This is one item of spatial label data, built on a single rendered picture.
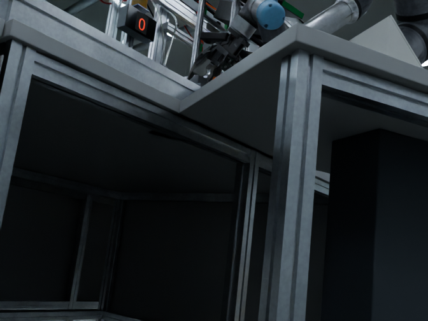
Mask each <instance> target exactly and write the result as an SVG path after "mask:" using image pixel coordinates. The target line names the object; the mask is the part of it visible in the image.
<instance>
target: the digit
mask: <svg viewBox="0 0 428 321"><path fill-rule="evenodd" d="M147 26H148V17H146V16H145V15H144V14H142V13H140V12H139V11H138V13H137V18H136V25H135V29H136V30H138V31H139V32H141V33H143V34H144V35H146V31H147Z"/></svg>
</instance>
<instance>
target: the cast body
mask: <svg viewBox="0 0 428 321"><path fill-rule="evenodd" d="M190 81H192V82H193V83H195V84H197V85H198V86H200V87H202V86H204V85H206V83H207V79H206V78H204V77H203V76H199V75H196V74H195V75H194V77H192V78H191V79H190Z"/></svg>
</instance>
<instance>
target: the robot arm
mask: <svg viewBox="0 0 428 321"><path fill-rule="evenodd" d="M373 1H374V0H336V2H335V4H333V5H332V6H330V7H328V8H327V9H326V10H324V11H322V12H321V13H319V14H318V15H316V16H314V17H313V18H311V19H309V20H308V21H307V22H305V23H303V24H304V25H307V26H309V27H312V28H314V29H318V30H319V31H323V32H326V33H328V34H332V33H333V32H335V31H337V30H338V29H340V28H341V27H343V26H344V25H346V24H352V23H354V22H356V21H358V19H360V18H361V17H362V16H363V15H364V14H365V13H366V12H367V11H368V9H369V8H370V6H371V4H372V3H373ZM394 6H395V11H396V20H397V25H398V26H399V28H400V30H401V32H402V33H403V35H404V37H405V38H406V40H407V42H408V43H409V45H410V47H411V48H412V50H413V51H414V53H415V55H416V56H417V58H418V60H419V61H420V63H421V65H422V64H423V63H425V62H426V61H428V0H394ZM284 21H285V10H284V9H283V7H282V6H281V5H280V4H279V3H278V0H248V1H247V2H246V3H245V5H244V6H243V7H242V9H241V10H240V12H239V13H238V15H236V17H235V18H234V20H233V21H232V22H231V24H230V25H231V26H229V28H228V29H227V30H228V31H229V32H230V33H231V34H229V33H227V32H202V33H201V35H200V39H201V40H203V41H204V42H205V43H206V44H210V45H212V46H209V47H208V48H207V49H205V50H203V51H202V52H201V53H200V54H199V56H198V57H197V59H196V60H195V62H194V65H193V66H192V68H191V70H190V72H189V75H188V77H187V79H188V80H190V79H191V78H192V77H194V75H195V74H196V75H199V76H204V75H205V74H206V73H207V71H206V68H207V67H208V66H209V65H210V63H211V61H213V63H214V64H215V65H214V66H212V67H211V69H210V74H209V75H208V77H207V83H208V82H209V81H208V80H212V79H213V77H217V76H219V75H221V73H222V70H223V71H227V70H228V69H229V68H231V67H232V66H233V65H235V64H237V63H238V62H239V61H240V60H239V58H240V57H239V58H238V57H237V56H239V55H238V54H239V53H240V51H241V50H242V49H243V47H244V46H246V47H247V48H248V47H249V45H250V44H249V43H248V42H247V40H246V39H250V37H251V36H252V35H253V33H254V32H255V31H256V30H257V28H259V32H260V36H261V38H262V42H263V44H264V45H265V44H266V43H268V42H269V41H271V40H272V39H274V38H275V37H277V36H278V35H280V34H281V33H282V32H284V31H286V28H285V24H284Z"/></svg>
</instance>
